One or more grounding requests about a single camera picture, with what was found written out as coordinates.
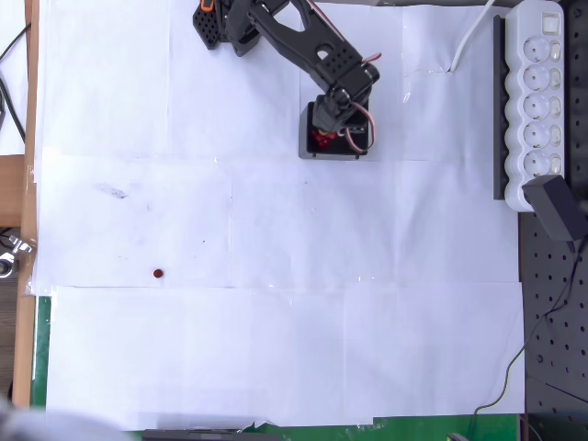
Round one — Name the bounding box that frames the flat black device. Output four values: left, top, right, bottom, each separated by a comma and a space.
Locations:
141, 428, 280, 441

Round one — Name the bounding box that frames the metal clamp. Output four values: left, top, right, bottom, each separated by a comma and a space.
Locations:
0, 233, 37, 279

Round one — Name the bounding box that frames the blurred grey object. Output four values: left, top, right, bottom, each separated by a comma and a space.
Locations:
0, 397, 130, 441

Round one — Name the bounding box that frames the white power cable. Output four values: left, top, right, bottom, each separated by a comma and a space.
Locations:
448, 0, 497, 74

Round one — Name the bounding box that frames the black power adapter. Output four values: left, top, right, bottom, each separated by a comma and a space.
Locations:
522, 174, 583, 243

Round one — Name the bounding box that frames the thin black adapter cable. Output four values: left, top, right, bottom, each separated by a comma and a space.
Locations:
466, 241, 581, 441

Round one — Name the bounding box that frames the white power strip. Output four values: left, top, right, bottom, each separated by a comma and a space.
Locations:
503, 0, 566, 212

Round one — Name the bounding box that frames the black perforated pegboard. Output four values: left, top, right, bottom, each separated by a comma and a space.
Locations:
517, 0, 588, 441

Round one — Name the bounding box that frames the black square container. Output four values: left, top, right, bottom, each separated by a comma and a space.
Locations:
298, 101, 370, 161

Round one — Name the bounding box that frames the green cutting mat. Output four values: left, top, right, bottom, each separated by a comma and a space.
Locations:
30, 295, 525, 441

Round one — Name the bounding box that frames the white paper table cover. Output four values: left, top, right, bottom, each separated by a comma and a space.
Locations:
30, 0, 527, 433

